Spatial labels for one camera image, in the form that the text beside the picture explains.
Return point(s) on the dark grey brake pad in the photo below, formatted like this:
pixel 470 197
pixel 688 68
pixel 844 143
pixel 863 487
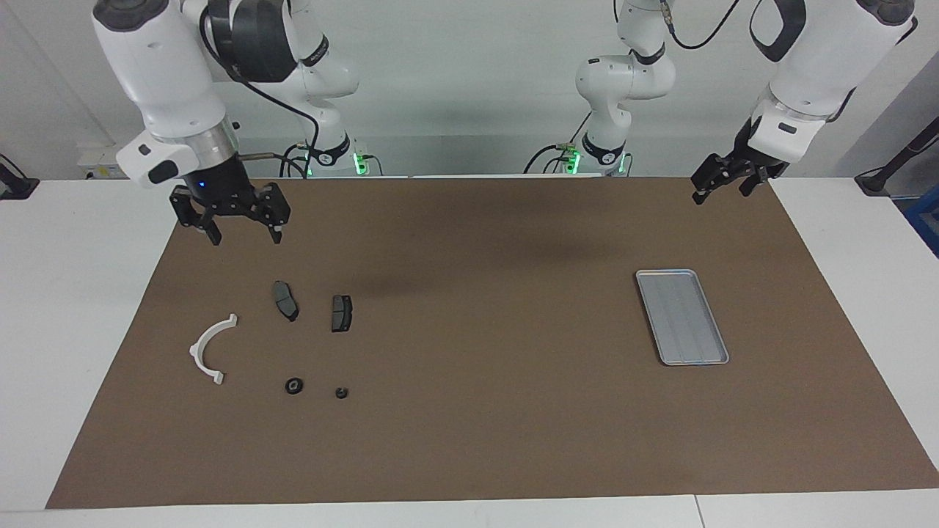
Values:
pixel 341 314
pixel 285 301

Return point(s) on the white power strip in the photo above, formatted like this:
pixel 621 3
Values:
pixel 103 163

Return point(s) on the silver metal tray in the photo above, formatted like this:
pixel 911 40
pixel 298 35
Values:
pixel 682 317

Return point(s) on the black stand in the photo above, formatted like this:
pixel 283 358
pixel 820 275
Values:
pixel 891 167
pixel 15 183

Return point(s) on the blue box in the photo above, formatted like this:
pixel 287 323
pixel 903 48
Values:
pixel 926 220

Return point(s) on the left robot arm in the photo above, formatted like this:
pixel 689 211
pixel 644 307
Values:
pixel 821 51

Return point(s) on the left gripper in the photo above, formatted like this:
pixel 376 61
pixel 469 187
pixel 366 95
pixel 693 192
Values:
pixel 745 143

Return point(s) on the white curved plastic bracket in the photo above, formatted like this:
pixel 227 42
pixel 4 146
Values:
pixel 199 350

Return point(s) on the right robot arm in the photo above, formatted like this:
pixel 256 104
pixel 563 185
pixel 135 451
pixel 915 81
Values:
pixel 161 81

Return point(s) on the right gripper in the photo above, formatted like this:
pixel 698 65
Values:
pixel 220 187

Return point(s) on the large black bearing gear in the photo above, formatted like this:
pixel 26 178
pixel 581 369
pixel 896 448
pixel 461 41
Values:
pixel 290 383

